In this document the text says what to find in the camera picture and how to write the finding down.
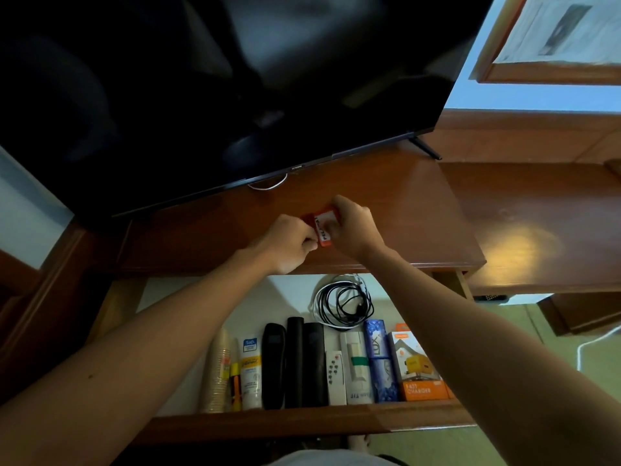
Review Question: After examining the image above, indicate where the white power cable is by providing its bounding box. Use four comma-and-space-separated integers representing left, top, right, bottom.
576, 324, 621, 373

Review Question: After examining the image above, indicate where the wooden drawer with white bottom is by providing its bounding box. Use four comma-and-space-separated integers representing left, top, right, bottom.
87, 269, 479, 447

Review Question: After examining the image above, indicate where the person's right forearm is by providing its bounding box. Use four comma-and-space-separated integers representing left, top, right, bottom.
361, 247, 621, 466

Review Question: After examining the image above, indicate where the black and white cable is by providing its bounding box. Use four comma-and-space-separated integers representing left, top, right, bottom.
310, 274, 375, 331

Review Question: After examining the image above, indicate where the white box with green stripe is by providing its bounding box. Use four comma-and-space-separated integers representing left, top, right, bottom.
338, 330, 375, 406

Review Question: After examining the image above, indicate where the stack of paper cups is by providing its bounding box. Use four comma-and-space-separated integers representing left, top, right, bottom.
199, 327, 233, 414

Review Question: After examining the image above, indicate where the person's left forearm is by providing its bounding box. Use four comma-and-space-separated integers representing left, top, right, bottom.
0, 249, 272, 466

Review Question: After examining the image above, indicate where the person's white shirt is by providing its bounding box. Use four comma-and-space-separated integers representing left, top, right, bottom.
264, 449, 401, 466

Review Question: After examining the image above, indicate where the thin white cable under television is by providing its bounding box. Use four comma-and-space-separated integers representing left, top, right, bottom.
247, 173, 289, 192

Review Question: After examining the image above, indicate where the orange badge holder with lanyard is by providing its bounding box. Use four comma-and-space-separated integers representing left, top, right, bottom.
300, 208, 340, 248

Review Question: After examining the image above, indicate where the white remote control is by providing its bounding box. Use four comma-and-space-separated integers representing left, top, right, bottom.
325, 350, 348, 407

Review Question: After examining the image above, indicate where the wooden framed picture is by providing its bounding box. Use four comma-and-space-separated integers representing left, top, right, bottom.
469, 0, 621, 87

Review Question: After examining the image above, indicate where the person's left hand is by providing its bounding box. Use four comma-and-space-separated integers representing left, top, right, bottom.
250, 214, 320, 276

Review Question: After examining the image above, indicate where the black remote control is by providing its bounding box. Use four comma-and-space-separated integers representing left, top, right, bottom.
302, 322, 330, 408

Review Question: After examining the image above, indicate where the black handheld device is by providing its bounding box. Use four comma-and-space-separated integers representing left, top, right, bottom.
261, 322, 288, 411

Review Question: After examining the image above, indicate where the black flat television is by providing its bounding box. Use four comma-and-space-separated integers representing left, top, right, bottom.
0, 0, 497, 219

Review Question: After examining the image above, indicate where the person's right hand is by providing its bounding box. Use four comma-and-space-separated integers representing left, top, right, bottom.
322, 194, 388, 265

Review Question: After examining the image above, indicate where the low wooden side desk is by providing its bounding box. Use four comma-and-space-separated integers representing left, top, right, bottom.
439, 162, 621, 335

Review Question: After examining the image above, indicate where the white and yellow cream tube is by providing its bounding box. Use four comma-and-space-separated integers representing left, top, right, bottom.
237, 337, 264, 411

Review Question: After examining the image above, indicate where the yellow glue stick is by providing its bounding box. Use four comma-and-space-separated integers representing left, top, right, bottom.
228, 362, 243, 412

